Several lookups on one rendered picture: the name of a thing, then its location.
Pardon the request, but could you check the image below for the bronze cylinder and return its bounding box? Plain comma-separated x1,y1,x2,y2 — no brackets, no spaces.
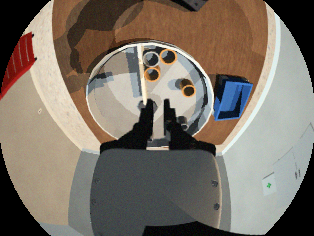
159,48,177,65
180,79,196,97
144,65,160,82

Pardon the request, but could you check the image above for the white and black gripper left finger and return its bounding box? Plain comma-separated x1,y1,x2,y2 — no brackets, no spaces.
100,99,154,154

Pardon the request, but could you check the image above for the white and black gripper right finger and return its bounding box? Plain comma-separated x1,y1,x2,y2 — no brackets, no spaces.
163,99,216,157

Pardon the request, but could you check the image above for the blue plastic crate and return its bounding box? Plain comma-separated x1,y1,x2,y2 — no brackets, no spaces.
212,75,253,121

